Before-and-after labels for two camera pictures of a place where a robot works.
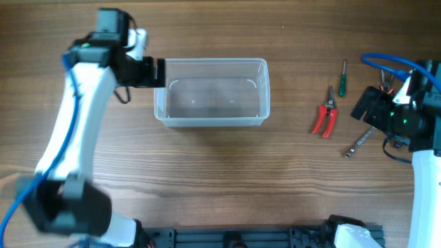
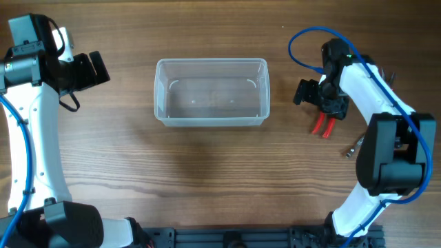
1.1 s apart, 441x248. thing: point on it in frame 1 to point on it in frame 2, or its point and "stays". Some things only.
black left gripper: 148,71 to 81,72
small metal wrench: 360,142 stays
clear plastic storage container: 213,92 stays
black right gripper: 373,107 to 329,106
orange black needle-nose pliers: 384,85 stays
